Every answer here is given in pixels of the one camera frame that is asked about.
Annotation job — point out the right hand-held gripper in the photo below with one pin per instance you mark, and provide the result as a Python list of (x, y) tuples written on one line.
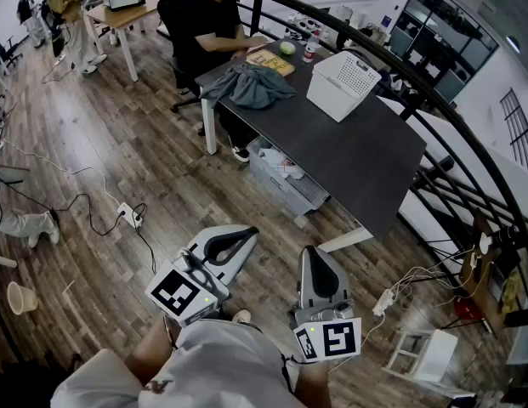
[(331, 338)]

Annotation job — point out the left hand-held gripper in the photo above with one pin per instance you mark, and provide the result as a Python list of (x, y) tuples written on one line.
[(178, 291)]

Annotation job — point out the grey clothes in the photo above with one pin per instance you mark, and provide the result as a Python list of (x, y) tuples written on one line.
[(251, 85)]

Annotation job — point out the white perforated laundry basket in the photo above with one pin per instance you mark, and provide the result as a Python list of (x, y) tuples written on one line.
[(340, 87)]

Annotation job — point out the person's right forearm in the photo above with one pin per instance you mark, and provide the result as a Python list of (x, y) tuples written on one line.
[(314, 385)]

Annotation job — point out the person's left forearm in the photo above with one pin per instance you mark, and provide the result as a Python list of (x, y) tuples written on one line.
[(151, 355)]

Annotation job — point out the white power strip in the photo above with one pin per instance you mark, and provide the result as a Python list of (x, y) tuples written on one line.
[(129, 215), (383, 303)]

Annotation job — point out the person's white shoe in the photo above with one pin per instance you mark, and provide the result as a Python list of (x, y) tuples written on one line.
[(242, 316)]

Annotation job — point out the grey plastic bin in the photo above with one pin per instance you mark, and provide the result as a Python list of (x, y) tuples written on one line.
[(289, 191)]

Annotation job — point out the white crumpled cloth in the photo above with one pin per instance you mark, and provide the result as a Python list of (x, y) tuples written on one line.
[(280, 164)]

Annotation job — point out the person's white shirt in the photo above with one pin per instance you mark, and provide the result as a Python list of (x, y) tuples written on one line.
[(212, 364)]

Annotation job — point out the white stool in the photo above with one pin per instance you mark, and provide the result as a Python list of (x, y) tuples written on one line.
[(438, 355)]

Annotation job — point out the yellow book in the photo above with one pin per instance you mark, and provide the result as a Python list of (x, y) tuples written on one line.
[(270, 63)]

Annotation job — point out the green cabbage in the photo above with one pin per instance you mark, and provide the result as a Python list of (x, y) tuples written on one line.
[(287, 47)]

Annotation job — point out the plastic water bottle red cap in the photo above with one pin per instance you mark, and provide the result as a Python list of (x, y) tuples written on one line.
[(310, 51)]

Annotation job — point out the paper cup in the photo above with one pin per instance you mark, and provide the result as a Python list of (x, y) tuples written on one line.
[(22, 299)]

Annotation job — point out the black curved railing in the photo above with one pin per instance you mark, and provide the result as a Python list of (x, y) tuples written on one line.
[(376, 48)]

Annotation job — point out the black office chair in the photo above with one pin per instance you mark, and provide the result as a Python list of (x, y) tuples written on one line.
[(4, 51), (166, 13)]

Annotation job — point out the black window grille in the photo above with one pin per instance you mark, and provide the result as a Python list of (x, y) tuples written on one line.
[(518, 130)]

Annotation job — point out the wooden desk white legs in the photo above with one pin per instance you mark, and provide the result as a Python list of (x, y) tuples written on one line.
[(119, 15)]

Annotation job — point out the glass office partition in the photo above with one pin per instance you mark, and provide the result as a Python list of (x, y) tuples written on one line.
[(450, 36)]

